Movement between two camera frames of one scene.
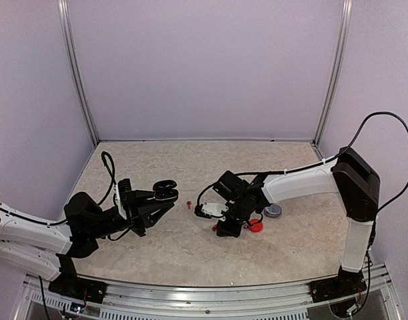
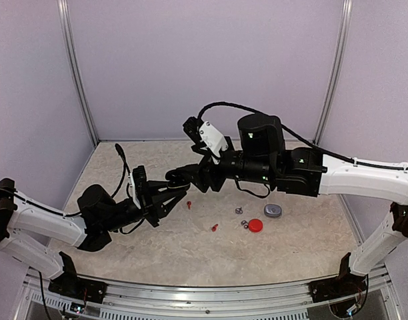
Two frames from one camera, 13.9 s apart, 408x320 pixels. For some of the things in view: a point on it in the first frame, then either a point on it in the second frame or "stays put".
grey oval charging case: x=273 y=211 stays put
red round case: x=255 y=225 stays put
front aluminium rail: x=141 y=302 stays put
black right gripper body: x=235 y=230 -> x=207 y=171
